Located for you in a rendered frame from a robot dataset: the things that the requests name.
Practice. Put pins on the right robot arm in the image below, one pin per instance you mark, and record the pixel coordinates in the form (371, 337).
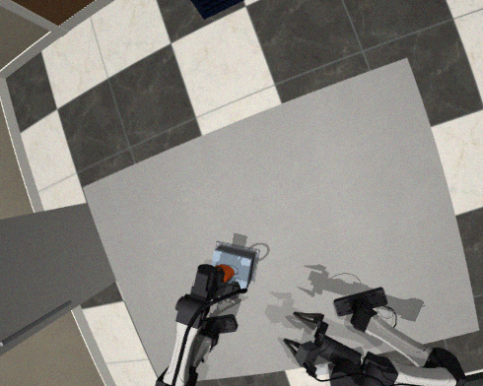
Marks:
(389, 372)

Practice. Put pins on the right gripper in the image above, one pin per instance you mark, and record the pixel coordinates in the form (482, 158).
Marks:
(327, 347)

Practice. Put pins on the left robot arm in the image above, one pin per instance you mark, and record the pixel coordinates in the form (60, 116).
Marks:
(184, 350)

